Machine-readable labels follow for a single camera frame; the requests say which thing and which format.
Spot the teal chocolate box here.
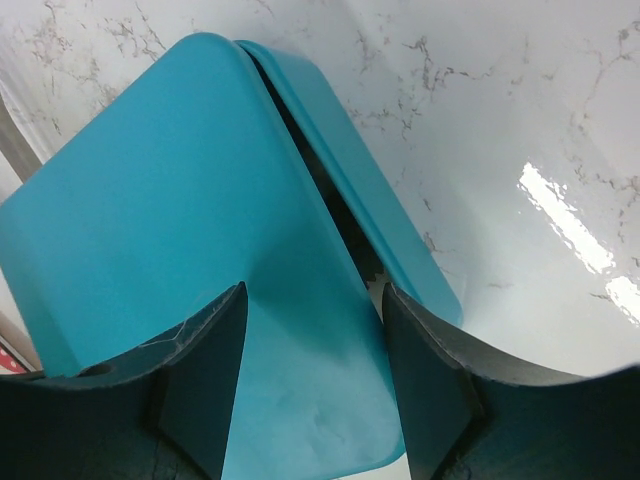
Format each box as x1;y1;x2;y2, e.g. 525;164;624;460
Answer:
238;40;463;327

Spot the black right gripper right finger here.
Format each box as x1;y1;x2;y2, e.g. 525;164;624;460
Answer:
382;285;639;479

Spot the teal box lid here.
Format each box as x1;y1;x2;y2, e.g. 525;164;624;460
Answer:
1;33;404;479

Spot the strawberry print serving tray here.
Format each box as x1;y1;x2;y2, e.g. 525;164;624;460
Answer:
1;313;43;374

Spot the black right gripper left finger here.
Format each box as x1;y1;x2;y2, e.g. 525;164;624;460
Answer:
1;284;248;479

